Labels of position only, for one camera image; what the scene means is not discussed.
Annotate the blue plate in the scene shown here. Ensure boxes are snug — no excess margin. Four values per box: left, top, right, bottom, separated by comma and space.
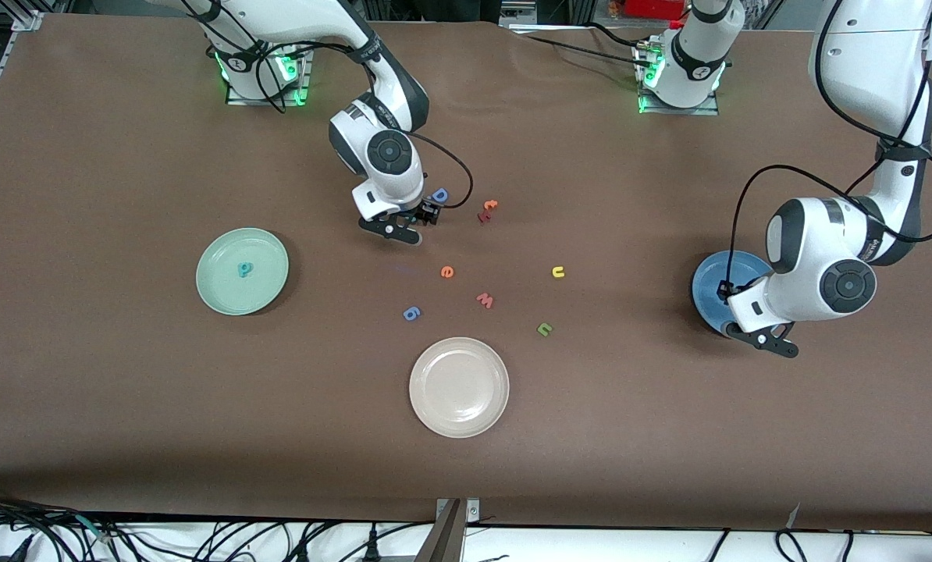
692, 250, 775, 338

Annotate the beige plate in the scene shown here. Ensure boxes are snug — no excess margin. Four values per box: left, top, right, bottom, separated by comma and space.
408, 336, 510, 439

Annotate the light green plate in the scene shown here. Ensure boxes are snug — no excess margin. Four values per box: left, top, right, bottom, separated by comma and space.
195, 227, 290, 316

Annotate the red box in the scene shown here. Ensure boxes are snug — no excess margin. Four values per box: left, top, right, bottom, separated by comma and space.
622, 0, 687, 21

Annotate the grey metal beam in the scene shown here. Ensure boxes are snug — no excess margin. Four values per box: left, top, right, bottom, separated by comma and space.
414, 500, 467, 562

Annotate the brown table cover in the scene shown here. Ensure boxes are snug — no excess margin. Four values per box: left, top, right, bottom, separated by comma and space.
0, 14, 932, 533

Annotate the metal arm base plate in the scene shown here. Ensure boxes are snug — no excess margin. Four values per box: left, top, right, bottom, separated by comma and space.
226, 47, 311, 107
636, 39, 721, 117

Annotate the black table cable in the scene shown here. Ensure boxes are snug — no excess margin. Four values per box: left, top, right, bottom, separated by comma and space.
513, 23, 646, 63

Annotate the silver metal bracket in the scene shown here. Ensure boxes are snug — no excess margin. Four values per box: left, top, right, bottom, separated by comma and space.
435, 497, 481, 522

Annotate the teal floor cable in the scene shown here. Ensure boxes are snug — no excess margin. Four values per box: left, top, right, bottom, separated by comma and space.
72, 511, 116, 543

